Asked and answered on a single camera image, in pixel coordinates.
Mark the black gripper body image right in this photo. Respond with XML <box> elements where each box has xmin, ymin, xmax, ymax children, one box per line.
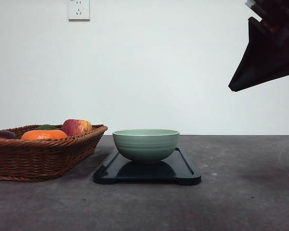
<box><xmin>245</xmin><ymin>0</ymin><xmax>289</xmax><ymax>30</ymax></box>

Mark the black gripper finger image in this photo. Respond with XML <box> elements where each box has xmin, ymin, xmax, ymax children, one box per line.
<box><xmin>234</xmin><ymin>28</ymin><xmax>289</xmax><ymax>92</ymax></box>
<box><xmin>229</xmin><ymin>17</ymin><xmax>283</xmax><ymax>92</ymax></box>

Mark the green ceramic bowl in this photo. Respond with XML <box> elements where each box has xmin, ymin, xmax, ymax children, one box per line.
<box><xmin>113</xmin><ymin>128</ymin><xmax>180</xmax><ymax>164</ymax></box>

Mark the brown wicker basket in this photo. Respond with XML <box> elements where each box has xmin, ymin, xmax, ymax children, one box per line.
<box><xmin>0</xmin><ymin>125</ymin><xmax>108</xmax><ymax>181</ymax></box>

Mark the dark rectangular tray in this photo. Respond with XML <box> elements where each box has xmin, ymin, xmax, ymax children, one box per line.
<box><xmin>93</xmin><ymin>147</ymin><xmax>201</xmax><ymax>185</ymax></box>

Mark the red yellow apple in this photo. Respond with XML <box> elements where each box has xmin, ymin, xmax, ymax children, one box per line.
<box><xmin>62</xmin><ymin>119</ymin><xmax>92</xmax><ymax>136</ymax></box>

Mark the green fruit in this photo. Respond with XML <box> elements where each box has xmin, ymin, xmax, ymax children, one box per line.
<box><xmin>37</xmin><ymin>124</ymin><xmax>57</xmax><ymax>130</ymax></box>

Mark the orange tangerine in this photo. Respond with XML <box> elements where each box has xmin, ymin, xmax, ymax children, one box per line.
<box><xmin>21</xmin><ymin>129</ymin><xmax>68</xmax><ymax>140</ymax></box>

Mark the dark purple fruit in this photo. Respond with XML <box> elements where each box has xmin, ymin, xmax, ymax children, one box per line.
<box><xmin>0</xmin><ymin>130</ymin><xmax>16</xmax><ymax>139</ymax></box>

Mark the white wall socket left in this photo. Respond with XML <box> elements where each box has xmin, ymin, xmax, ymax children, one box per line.
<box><xmin>67</xmin><ymin>0</ymin><xmax>91</xmax><ymax>23</ymax></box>

